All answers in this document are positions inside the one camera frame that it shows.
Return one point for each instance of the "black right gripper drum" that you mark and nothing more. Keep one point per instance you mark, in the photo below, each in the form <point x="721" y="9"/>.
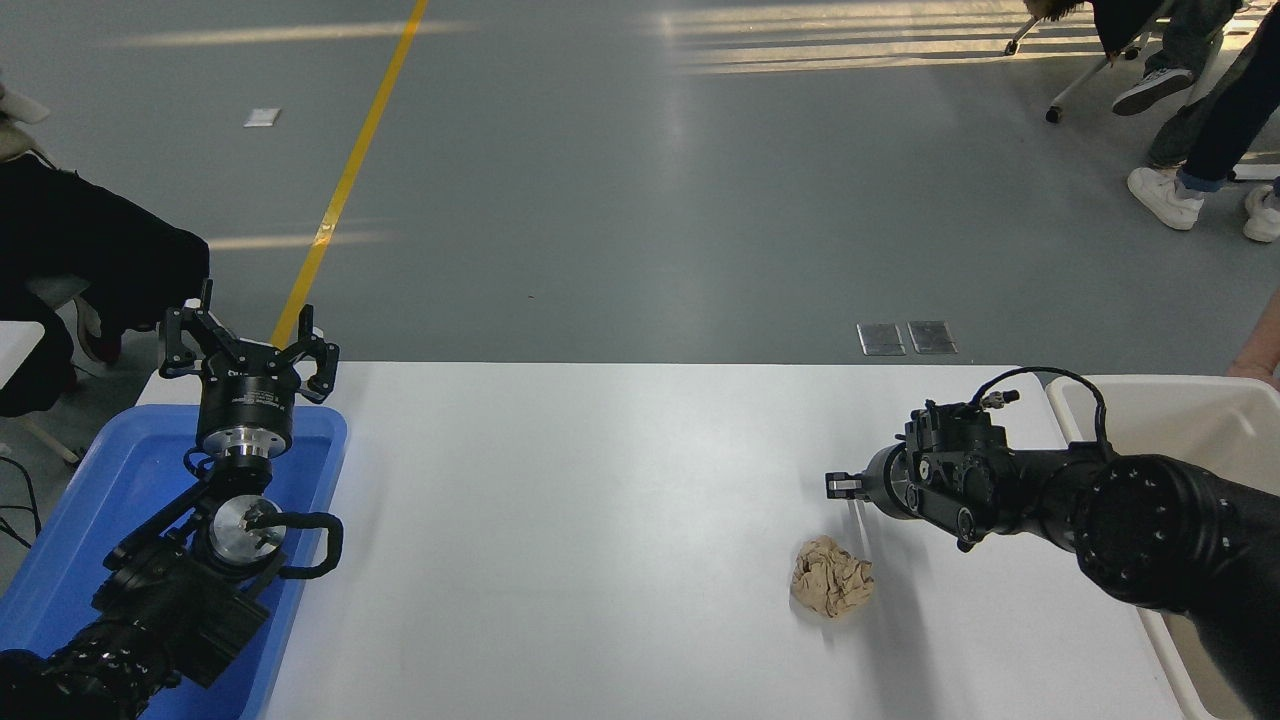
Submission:
<point x="887" y="482"/>

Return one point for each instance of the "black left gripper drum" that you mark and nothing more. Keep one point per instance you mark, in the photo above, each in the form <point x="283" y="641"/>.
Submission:
<point x="245" y="395"/>

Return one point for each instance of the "tan paper ball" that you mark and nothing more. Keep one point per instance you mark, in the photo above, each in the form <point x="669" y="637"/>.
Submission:
<point x="830" y="580"/>

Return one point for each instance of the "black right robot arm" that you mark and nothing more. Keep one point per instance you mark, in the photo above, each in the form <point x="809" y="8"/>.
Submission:
<point x="1150" y="530"/>

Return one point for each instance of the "person's forearm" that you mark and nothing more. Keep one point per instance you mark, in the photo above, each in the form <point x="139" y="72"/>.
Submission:
<point x="1262" y="345"/>

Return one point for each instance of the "silver floor plate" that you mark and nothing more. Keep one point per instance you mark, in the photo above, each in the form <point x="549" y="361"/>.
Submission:
<point x="932" y="337"/>
<point x="881" y="339"/>

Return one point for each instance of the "seated person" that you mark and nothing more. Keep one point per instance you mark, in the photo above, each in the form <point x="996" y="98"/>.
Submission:
<point x="90" y="240"/>

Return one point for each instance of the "blue plastic tray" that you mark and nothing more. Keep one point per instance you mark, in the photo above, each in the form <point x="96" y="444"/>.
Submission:
<point x="120" y="470"/>

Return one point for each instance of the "small white floor tag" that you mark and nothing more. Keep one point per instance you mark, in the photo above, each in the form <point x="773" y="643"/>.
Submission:
<point x="262" y="117"/>

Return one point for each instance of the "large pale plastic bin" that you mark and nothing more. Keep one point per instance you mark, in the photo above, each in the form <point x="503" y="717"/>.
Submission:
<point x="1180" y="420"/>

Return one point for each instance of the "white wheeled chair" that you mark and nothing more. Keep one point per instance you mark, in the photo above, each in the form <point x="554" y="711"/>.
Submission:
<point x="1080" y="85"/>

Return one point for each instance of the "white chair base bar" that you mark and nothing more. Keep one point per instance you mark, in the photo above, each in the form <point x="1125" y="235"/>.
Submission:
<point x="1255" y="172"/>

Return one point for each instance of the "person with white shoes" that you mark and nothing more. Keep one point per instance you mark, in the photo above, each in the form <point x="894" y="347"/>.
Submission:
<point x="1235" y="120"/>

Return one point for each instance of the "dark jacket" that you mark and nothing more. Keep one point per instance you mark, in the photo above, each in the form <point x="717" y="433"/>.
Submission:
<point x="1125" y="22"/>

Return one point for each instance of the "person in grey trousers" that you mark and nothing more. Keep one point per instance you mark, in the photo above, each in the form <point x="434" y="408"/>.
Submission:
<point x="1195" y="40"/>

